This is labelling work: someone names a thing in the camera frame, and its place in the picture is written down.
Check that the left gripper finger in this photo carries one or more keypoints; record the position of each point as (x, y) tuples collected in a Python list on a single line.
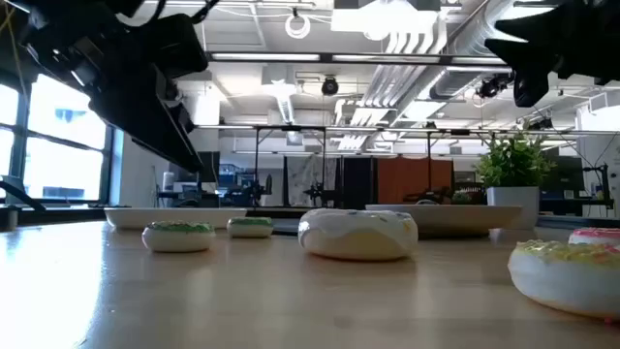
[(155, 131)]

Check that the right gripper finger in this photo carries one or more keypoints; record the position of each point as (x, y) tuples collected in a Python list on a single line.
[(533, 24), (530, 72)]

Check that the white plate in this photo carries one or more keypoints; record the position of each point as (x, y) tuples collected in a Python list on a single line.
[(169, 217), (455, 219)]

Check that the green leafy plant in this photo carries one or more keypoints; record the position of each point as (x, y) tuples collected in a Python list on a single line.
[(513, 162)]

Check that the large black monitor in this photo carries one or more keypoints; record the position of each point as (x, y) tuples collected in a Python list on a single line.
[(564, 174)]

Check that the green sprinkled donut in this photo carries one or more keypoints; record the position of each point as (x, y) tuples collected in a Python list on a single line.
[(249, 228), (178, 237)]

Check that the black office chair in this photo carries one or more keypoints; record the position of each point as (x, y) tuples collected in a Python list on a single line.
[(259, 191)]

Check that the white plant pot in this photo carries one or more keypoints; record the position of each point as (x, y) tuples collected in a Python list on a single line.
[(513, 203)]

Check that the grey patterned curtain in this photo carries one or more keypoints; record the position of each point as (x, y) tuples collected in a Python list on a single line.
[(305, 174)]

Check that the orange partition panel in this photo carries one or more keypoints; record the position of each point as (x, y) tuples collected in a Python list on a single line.
[(412, 177)]

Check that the pink glazed donut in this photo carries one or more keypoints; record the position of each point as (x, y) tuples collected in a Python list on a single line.
[(598, 236)]

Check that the black curtain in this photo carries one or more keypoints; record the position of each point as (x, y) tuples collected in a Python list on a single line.
[(358, 181)]

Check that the white glazed donut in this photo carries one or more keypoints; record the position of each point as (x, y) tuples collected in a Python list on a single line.
[(357, 235)]

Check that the black ceiling-mounted camera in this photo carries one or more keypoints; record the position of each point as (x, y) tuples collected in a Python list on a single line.
[(493, 86)]

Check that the silver ventilation duct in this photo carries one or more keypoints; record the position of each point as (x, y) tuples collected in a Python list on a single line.
[(460, 63)]

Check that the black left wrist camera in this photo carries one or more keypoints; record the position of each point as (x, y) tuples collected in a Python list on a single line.
[(176, 46)]

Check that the dark window frame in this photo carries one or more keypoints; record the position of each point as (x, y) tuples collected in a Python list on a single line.
[(19, 145)]

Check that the thin metal frame rail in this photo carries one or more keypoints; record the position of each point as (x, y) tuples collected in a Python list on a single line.
[(290, 127)]

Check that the black dome camera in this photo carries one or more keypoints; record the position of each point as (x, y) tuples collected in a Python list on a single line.
[(330, 86)]

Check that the black overhead frame bar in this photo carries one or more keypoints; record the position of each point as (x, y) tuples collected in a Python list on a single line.
[(327, 58)]

